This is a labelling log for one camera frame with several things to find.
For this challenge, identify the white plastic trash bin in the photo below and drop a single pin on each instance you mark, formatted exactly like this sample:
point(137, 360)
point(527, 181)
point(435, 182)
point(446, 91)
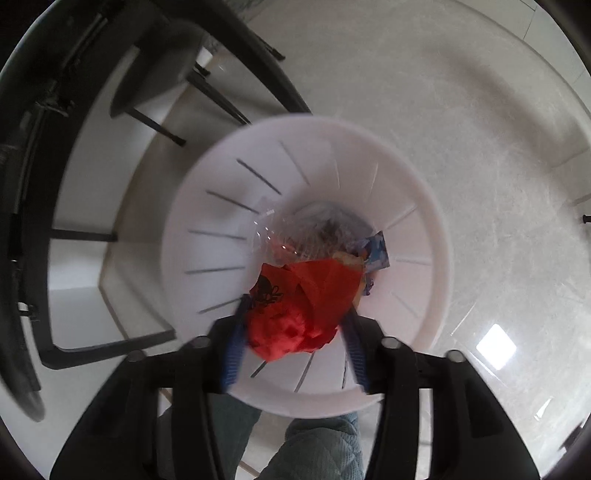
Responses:
point(221, 184)

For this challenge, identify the person's quilted green trousers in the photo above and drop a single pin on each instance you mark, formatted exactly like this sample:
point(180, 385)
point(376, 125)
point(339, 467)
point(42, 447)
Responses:
point(314, 452)

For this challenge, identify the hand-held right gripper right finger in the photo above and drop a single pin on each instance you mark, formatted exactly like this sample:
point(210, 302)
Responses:
point(358, 360)

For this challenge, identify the grey stool black legs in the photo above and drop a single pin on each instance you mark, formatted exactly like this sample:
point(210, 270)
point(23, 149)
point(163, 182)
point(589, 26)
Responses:
point(157, 69)

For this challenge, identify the blue patterned wrapper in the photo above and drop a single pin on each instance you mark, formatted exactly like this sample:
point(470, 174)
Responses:
point(377, 254)

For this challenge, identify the white table black frame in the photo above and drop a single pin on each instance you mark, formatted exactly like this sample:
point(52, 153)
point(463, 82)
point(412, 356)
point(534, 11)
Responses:
point(277, 87)

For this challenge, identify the red plastic bag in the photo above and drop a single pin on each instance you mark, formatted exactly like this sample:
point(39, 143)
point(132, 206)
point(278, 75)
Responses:
point(304, 304)

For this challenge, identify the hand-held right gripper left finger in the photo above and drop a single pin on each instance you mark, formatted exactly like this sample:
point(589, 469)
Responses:
point(233, 355)

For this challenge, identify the orange snack wrapper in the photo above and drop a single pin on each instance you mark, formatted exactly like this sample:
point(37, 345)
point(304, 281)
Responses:
point(350, 258)

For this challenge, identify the clear plastic packaging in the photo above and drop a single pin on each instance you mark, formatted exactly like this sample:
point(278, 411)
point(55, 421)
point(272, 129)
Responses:
point(304, 233)

